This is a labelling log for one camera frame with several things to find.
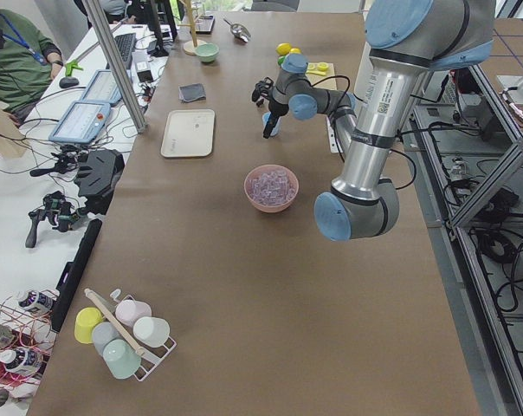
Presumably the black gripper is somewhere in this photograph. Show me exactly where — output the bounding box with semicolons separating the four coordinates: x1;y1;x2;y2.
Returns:
262;98;286;139

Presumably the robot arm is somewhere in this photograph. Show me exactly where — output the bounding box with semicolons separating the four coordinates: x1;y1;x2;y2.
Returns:
263;1;495;241

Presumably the light blue plastic cup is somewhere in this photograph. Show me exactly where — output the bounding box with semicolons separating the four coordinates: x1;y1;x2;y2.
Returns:
262;112;281;137

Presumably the pink bowl of ice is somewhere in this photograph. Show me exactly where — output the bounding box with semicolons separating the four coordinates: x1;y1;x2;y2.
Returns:
243;165;299;213

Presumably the metal ice scoop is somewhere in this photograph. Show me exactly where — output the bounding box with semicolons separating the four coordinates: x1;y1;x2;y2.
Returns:
223;18;251;43

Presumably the wooden cup tree stand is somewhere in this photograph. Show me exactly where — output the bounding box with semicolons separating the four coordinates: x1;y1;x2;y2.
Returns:
178;0;206;55

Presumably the pink plastic cup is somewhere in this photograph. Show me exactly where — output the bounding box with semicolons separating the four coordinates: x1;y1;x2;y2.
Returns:
115;299;152;328

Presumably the white plastic cup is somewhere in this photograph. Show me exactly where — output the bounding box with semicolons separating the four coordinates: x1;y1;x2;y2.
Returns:
132;316;171;348

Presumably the yellow plastic cup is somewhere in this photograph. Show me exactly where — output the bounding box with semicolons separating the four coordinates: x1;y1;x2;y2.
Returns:
74;307;104;344

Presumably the grey plastic cup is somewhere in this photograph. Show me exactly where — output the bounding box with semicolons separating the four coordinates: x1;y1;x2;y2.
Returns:
92;321;120;356

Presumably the mint green plastic cup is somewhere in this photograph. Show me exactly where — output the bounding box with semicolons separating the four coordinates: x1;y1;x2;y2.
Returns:
102;339;141;380

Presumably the yellow plastic knife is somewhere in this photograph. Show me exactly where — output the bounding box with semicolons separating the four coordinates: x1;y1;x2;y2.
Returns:
306;70;326;76

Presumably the wooden cutting board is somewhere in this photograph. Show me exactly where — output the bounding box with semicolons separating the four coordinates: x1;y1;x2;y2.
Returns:
306;62;337;90

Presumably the beige rabbit tray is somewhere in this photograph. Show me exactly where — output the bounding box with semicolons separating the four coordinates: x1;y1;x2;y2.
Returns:
160;109;216;159

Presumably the grey folded cloth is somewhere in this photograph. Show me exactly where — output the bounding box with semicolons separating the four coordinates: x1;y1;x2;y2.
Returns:
178;83;206;103

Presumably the mint green bowl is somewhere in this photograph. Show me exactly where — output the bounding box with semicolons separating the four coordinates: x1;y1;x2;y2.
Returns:
195;42;219;63

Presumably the black keyboard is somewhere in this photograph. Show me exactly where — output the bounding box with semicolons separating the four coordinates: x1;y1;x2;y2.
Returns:
114;32;136;69

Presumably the teach pendant far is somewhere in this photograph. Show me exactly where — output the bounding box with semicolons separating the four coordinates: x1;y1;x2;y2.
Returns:
81;69;122;107

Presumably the teach pendant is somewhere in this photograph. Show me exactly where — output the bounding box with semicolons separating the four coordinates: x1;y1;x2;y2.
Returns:
48;101;111;145
81;69;122;107

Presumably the black plastic housing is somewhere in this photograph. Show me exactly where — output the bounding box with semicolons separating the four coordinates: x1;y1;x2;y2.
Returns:
74;149;125;215

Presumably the teach pendant near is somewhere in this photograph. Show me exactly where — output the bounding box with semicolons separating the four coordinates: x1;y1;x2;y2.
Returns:
48;101;111;145

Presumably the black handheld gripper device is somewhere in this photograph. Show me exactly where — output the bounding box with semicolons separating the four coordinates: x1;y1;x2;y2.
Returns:
25;191;88;248

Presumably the person in green shirt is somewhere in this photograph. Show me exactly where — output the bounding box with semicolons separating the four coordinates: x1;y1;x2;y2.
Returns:
0;8;63;126

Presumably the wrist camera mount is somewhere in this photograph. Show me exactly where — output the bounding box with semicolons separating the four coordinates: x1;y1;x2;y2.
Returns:
251;77;274;107

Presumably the aluminium frame post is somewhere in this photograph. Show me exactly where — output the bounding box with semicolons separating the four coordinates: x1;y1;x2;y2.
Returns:
83;0;147;133

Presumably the wooden rack handle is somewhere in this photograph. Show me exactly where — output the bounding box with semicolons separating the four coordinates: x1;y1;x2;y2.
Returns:
84;288;145;356

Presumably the white wire cup rack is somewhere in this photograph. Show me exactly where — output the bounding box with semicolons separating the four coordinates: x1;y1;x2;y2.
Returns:
110;289;177;381

